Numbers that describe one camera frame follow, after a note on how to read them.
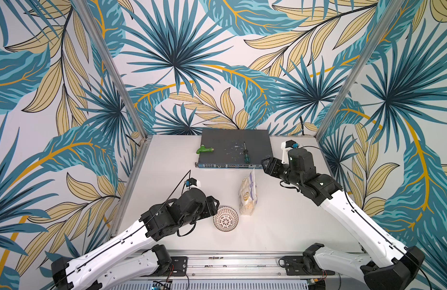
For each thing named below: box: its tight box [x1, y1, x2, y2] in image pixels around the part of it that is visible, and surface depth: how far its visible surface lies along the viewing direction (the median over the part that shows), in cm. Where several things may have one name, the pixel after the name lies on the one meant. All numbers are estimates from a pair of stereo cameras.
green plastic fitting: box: [196, 144, 215, 155], surface depth 108 cm
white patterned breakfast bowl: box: [213, 206, 239, 232], surface depth 86 cm
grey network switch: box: [195, 128, 274, 169], surface depth 109 cm
